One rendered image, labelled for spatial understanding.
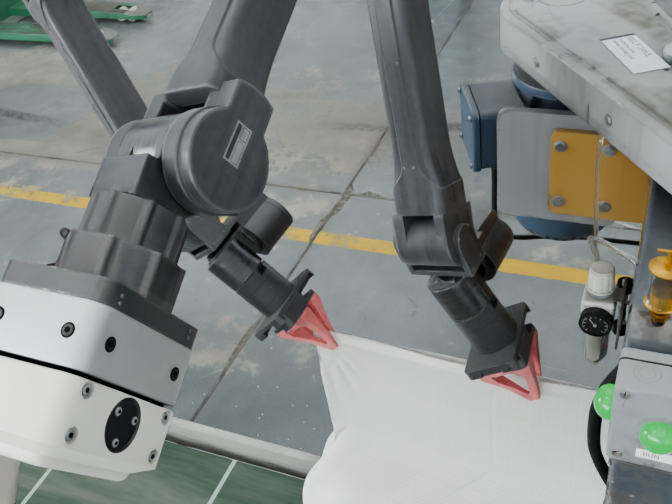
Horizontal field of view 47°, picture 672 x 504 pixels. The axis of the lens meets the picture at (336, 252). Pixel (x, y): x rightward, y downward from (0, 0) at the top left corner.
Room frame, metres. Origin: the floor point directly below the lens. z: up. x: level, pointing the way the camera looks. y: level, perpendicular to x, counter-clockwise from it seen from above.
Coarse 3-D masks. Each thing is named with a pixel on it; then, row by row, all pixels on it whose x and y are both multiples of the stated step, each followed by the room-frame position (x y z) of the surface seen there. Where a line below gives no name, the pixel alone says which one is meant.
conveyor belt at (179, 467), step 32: (192, 448) 1.19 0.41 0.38; (32, 480) 1.18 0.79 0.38; (64, 480) 1.16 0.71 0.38; (96, 480) 1.15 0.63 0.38; (128, 480) 1.13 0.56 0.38; (160, 480) 1.12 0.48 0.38; (192, 480) 1.10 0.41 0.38; (224, 480) 1.09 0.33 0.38; (256, 480) 1.07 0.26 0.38; (288, 480) 1.06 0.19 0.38
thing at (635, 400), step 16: (624, 352) 0.42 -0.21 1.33; (640, 352) 0.42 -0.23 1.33; (656, 352) 0.41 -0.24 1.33; (624, 368) 0.40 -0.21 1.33; (640, 368) 0.40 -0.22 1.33; (656, 368) 0.40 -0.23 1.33; (624, 384) 0.39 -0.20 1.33; (640, 384) 0.38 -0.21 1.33; (656, 384) 0.38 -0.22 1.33; (624, 400) 0.38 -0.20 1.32; (640, 400) 0.38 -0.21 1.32; (656, 400) 0.37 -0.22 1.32; (624, 416) 0.38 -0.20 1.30; (640, 416) 0.38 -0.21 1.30; (656, 416) 0.37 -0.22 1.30; (624, 432) 0.38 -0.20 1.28; (608, 448) 0.39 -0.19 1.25; (624, 448) 0.38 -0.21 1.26; (640, 448) 0.37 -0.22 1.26; (640, 464) 0.37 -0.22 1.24; (656, 464) 0.37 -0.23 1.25
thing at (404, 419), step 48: (336, 336) 0.76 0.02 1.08; (336, 384) 0.76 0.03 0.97; (384, 384) 0.73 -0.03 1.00; (432, 384) 0.69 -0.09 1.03; (480, 384) 0.65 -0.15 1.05; (576, 384) 0.60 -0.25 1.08; (336, 432) 0.77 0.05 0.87; (384, 432) 0.73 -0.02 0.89; (432, 432) 0.69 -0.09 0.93; (480, 432) 0.65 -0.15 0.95; (528, 432) 0.62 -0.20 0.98; (576, 432) 0.60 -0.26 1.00; (336, 480) 0.71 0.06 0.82; (384, 480) 0.69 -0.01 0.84; (432, 480) 0.66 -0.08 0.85; (480, 480) 0.64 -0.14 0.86; (528, 480) 0.62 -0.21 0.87; (576, 480) 0.59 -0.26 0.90
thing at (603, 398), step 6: (606, 384) 0.42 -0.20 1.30; (612, 384) 0.42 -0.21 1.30; (600, 390) 0.41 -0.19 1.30; (606, 390) 0.41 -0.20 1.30; (612, 390) 0.41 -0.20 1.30; (594, 396) 0.41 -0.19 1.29; (600, 396) 0.41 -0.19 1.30; (606, 396) 0.40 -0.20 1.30; (612, 396) 0.40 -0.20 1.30; (594, 402) 0.41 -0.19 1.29; (600, 402) 0.40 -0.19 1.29; (606, 402) 0.40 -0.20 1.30; (600, 408) 0.40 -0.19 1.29; (606, 408) 0.40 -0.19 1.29; (600, 414) 0.40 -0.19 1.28; (606, 414) 0.40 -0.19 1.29
